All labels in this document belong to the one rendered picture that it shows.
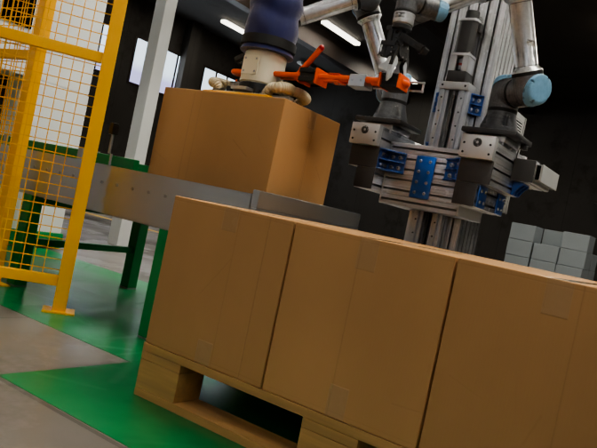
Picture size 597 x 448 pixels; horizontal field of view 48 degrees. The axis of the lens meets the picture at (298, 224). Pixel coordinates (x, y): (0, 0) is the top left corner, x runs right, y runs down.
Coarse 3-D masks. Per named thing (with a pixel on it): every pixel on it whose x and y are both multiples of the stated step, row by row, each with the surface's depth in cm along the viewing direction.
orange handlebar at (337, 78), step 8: (232, 72) 273; (240, 72) 270; (280, 72) 258; (288, 72) 256; (296, 72) 255; (296, 80) 259; (328, 80) 245; (336, 80) 243; (344, 80) 242; (368, 80) 235; (376, 80) 233
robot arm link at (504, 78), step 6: (498, 78) 265; (504, 78) 263; (510, 78) 262; (498, 84) 264; (504, 84) 261; (492, 90) 267; (498, 90) 263; (504, 90) 260; (492, 96) 266; (498, 96) 263; (504, 96) 260; (492, 102) 266; (498, 102) 263; (504, 102) 262; (516, 108) 264
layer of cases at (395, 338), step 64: (192, 256) 171; (256, 256) 160; (320, 256) 150; (384, 256) 141; (448, 256) 134; (192, 320) 169; (256, 320) 158; (320, 320) 148; (384, 320) 140; (448, 320) 132; (512, 320) 125; (576, 320) 119; (256, 384) 156; (320, 384) 147; (384, 384) 138; (448, 384) 131; (512, 384) 124; (576, 384) 118
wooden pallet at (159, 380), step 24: (144, 360) 177; (168, 360) 172; (144, 384) 176; (168, 384) 171; (192, 384) 175; (240, 384) 159; (168, 408) 170; (192, 408) 169; (216, 408) 173; (288, 408) 150; (216, 432) 161; (240, 432) 159; (264, 432) 163; (312, 432) 146; (336, 432) 143; (360, 432) 140
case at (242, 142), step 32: (192, 96) 258; (224, 96) 249; (256, 96) 241; (160, 128) 266; (192, 128) 256; (224, 128) 248; (256, 128) 240; (288, 128) 238; (320, 128) 256; (160, 160) 264; (192, 160) 255; (224, 160) 246; (256, 160) 238; (288, 160) 242; (320, 160) 260; (288, 192) 246; (320, 192) 264
